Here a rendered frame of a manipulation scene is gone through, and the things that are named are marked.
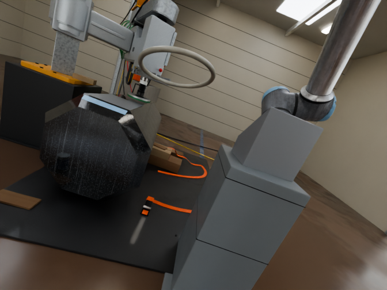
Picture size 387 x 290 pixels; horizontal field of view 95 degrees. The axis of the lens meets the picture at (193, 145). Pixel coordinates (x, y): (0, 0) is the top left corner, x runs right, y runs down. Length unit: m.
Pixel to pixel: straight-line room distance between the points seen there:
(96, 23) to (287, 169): 2.17
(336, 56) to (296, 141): 0.38
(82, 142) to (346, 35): 1.51
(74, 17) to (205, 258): 2.24
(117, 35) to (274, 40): 5.73
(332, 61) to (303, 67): 6.54
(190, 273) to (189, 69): 6.19
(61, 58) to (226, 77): 5.28
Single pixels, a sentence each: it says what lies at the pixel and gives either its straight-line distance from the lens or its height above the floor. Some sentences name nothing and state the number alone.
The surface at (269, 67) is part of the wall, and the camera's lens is 7.10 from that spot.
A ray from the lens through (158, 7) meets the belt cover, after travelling 1.81.
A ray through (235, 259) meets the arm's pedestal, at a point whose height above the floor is 0.39.
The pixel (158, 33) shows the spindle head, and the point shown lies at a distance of 1.78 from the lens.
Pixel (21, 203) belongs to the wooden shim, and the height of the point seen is 0.03.
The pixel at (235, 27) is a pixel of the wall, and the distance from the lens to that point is 7.08.
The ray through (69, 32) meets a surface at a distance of 2.32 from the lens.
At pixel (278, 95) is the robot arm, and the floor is 1.23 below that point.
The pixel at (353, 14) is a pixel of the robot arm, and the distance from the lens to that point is 0.94.
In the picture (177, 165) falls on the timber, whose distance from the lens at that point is 2.42.
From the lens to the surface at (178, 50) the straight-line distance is 1.01.
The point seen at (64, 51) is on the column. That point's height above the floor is 1.00.
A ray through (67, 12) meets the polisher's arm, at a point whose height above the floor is 1.32.
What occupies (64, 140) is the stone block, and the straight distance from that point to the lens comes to 1.53.
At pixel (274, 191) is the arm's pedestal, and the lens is 0.91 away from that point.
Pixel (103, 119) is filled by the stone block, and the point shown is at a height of 0.70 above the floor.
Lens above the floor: 1.08
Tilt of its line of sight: 15 degrees down
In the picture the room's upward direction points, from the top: 22 degrees clockwise
